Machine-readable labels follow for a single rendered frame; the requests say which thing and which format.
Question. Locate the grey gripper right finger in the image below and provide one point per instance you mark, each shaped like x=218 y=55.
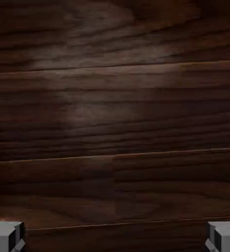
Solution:
x=228 y=239

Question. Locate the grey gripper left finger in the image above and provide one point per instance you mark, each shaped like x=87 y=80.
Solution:
x=1 y=238

